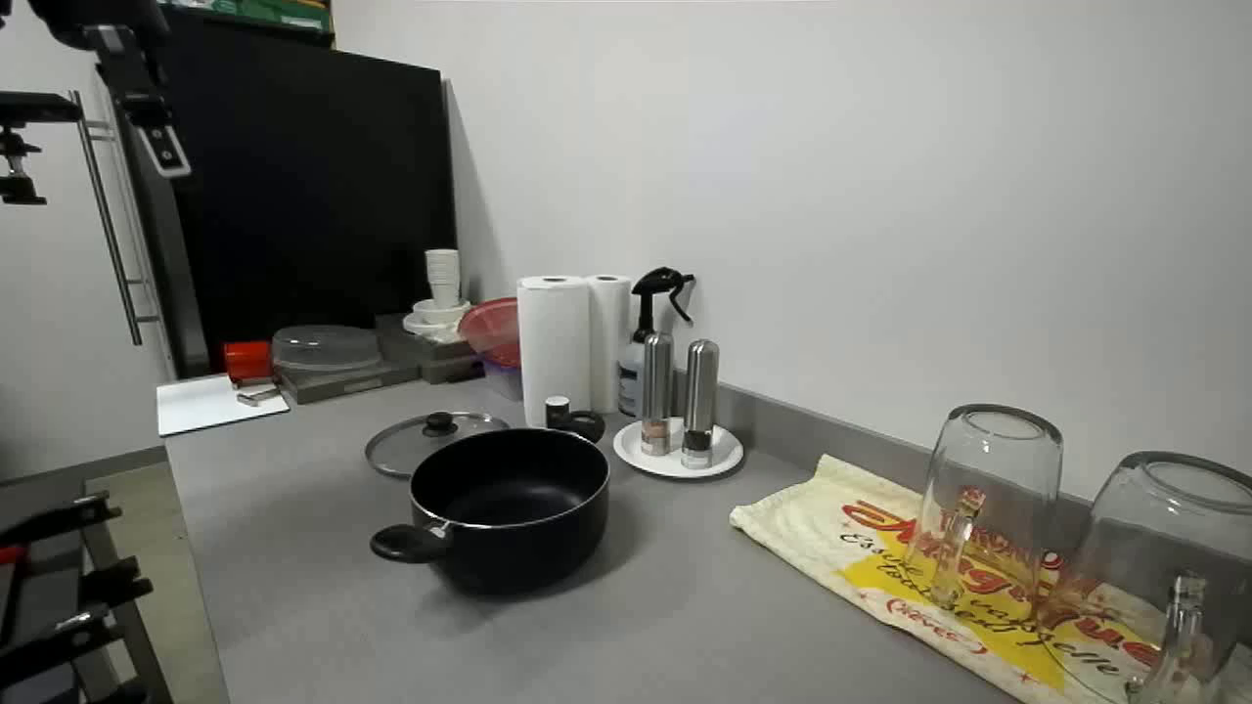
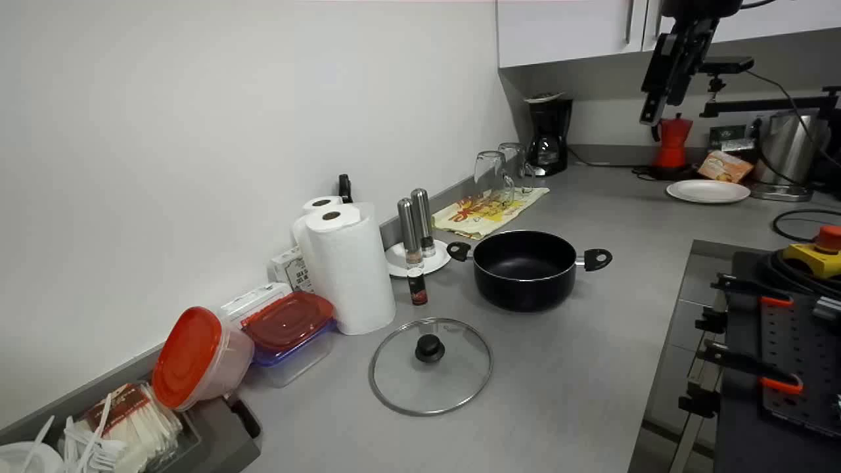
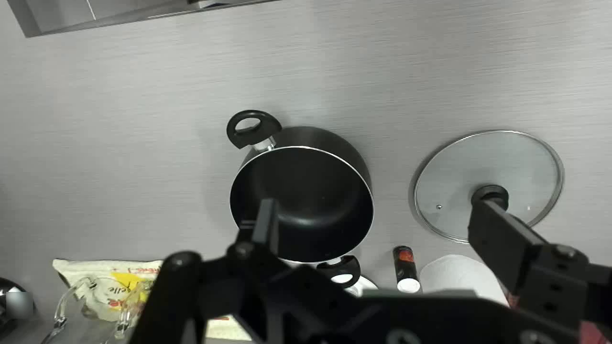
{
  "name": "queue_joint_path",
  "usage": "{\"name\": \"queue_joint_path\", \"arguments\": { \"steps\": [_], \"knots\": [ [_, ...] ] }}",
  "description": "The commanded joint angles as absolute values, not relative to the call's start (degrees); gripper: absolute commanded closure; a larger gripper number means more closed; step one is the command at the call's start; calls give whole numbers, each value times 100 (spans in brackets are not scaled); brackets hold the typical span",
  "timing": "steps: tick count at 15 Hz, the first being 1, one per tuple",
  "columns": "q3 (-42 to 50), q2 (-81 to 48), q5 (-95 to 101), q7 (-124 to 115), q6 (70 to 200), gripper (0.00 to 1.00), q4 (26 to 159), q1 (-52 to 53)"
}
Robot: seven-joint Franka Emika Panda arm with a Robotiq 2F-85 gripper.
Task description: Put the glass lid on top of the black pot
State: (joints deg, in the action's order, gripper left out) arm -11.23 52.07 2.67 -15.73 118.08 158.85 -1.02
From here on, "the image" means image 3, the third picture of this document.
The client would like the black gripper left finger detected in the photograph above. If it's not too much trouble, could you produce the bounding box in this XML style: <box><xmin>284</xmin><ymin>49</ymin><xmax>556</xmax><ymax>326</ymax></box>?
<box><xmin>248</xmin><ymin>196</ymin><xmax>283</xmax><ymax>257</ymax></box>

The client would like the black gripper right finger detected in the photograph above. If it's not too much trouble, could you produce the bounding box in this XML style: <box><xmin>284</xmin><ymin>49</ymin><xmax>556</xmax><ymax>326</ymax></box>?
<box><xmin>466</xmin><ymin>196</ymin><xmax>550</xmax><ymax>292</ymax></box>

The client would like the round glass lid black knob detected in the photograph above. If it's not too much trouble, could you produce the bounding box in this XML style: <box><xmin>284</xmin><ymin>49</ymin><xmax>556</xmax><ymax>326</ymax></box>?
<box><xmin>409</xmin><ymin>127</ymin><xmax>566</xmax><ymax>244</ymax></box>

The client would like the white paper towel roll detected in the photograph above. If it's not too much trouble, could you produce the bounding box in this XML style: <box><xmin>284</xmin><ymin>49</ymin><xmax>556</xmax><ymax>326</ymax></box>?
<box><xmin>418</xmin><ymin>252</ymin><xmax>512</xmax><ymax>309</ymax></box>

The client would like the spice bottle with white cap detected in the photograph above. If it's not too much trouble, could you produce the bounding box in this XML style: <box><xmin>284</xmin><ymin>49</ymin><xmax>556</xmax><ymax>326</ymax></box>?
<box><xmin>390</xmin><ymin>244</ymin><xmax>422</xmax><ymax>294</ymax></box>

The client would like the small glass jar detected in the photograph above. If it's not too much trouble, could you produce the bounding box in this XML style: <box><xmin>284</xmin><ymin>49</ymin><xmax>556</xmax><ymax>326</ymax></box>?
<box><xmin>0</xmin><ymin>276</ymin><xmax>36</xmax><ymax>332</ymax></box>

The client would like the black pot with two handles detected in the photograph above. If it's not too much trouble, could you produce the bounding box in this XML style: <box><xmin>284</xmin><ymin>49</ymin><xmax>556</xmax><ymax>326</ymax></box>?
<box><xmin>223</xmin><ymin>106</ymin><xmax>376</xmax><ymax>288</ymax></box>

